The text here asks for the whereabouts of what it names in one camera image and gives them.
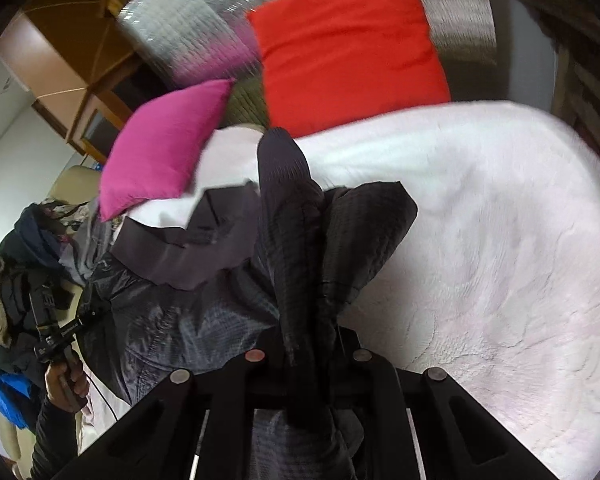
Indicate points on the blue garment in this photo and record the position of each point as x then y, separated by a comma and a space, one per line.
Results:
12, 397

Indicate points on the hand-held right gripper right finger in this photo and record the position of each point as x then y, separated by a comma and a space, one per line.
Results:
375, 385

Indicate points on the black quilted jacket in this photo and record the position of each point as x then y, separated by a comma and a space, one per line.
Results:
290, 240

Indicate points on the pink pillow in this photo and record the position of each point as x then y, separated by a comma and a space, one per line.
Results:
165, 145

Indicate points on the wooden cabinet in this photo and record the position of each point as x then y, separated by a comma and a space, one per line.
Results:
55, 45

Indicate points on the red pillow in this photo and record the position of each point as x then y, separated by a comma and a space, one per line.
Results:
350, 45

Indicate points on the floral patterned cloth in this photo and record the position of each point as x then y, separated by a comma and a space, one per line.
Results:
65, 212

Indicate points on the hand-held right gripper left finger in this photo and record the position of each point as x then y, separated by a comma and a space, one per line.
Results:
240, 385

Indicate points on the person's left forearm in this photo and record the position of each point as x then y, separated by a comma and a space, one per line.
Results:
55, 440

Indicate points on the white bedspread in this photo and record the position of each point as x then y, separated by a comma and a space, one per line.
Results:
480, 210

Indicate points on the pile of dark clothes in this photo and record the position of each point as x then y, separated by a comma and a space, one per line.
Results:
15, 280

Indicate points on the person's left hand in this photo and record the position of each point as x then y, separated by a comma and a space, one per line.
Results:
55, 385

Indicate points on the silver foil insulation mat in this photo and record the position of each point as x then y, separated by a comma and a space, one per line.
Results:
190, 25

